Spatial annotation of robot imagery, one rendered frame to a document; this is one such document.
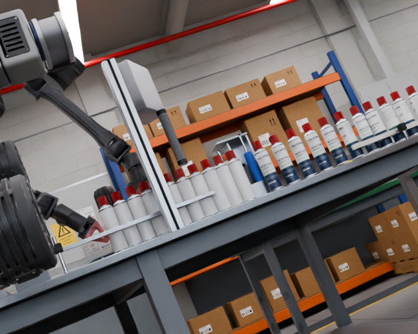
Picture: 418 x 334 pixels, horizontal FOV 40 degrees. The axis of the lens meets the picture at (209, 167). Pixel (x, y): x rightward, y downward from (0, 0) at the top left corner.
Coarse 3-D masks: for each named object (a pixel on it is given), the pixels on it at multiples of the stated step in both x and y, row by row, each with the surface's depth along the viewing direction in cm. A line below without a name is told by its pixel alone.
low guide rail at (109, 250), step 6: (96, 252) 199; (102, 252) 199; (108, 252) 200; (84, 258) 197; (90, 258) 198; (96, 258) 199; (66, 264) 196; (72, 264) 196; (78, 264) 196; (54, 270) 194; (60, 270) 195; (6, 288) 189; (12, 288) 190
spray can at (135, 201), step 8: (128, 192) 203; (136, 192) 204; (128, 200) 202; (136, 200) 201; (136, 208) 200; (144, 208) 202; (136, 216) 200; (144, 216) 200; (136, 224) 201; (144, 224) 199; (144, 232) 199; (152, 232) 199; (144, 240) 199
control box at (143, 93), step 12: (120, 72) 199; (132, 72) 198; (144, 72) 209; (132, 84) 198; (144, 84) 203; (132, 96) 197; (144, 96) 198; (156, 96) 209; (144, 108) 196; (156, 108) 203; (144, 120) 207
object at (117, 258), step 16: (400, 144) 180; (416, 144) 188; (368, 160) 176; (320, 176) 171; (288, 192) 167; (240, 208) 162; (256, 208) 169; (192, 224) 158; (208, 224) 159; (160, 240) 155; (176, 240) 162; (112, 256) 151; (128, 256) 152; (80, 272) 148; (32, 288) 144; (48, 288) 145; (0, 304) 142
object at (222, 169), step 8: (216, 160) 214; (216, 168) 213; (224, 168) 212; (224, 176) 212; (232, 176) 214; (224, 184) 212; (232, 184) 211; (232, 192) 210; (232, 200) 210; (240, 200) 210
